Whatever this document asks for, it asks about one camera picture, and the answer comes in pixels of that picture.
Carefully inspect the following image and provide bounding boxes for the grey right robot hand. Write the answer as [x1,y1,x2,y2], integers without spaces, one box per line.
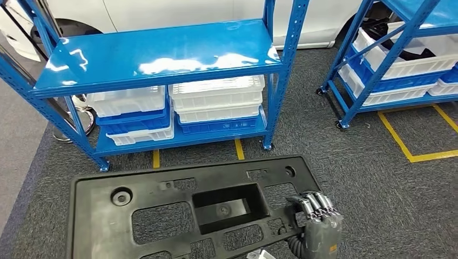
[286,192,344,259]

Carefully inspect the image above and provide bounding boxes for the black plastic frame part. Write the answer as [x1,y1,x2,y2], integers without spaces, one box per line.
[66,154,323,259]

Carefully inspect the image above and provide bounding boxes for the blue metal shelf rack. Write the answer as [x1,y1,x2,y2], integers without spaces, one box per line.
[0,0,311,173]

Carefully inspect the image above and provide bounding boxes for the yellow floor tape outline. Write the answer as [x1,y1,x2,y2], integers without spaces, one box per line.
[377,104,458,163]

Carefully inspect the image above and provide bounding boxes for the blue metal rack with casters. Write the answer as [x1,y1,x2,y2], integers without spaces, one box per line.
[316,0,458,130]

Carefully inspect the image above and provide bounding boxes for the black parts in crate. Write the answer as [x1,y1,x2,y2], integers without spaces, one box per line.
[361,16,438,62]

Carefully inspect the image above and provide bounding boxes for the white car with red stripe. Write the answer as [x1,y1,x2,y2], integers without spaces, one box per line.
[0,0,393,62]

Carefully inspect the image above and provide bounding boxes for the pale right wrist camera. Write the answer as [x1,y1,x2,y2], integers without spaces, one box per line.
[246,249,277,259]

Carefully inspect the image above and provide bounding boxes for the chrome stanchion post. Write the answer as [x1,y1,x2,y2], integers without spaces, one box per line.
[52,93,97,144]

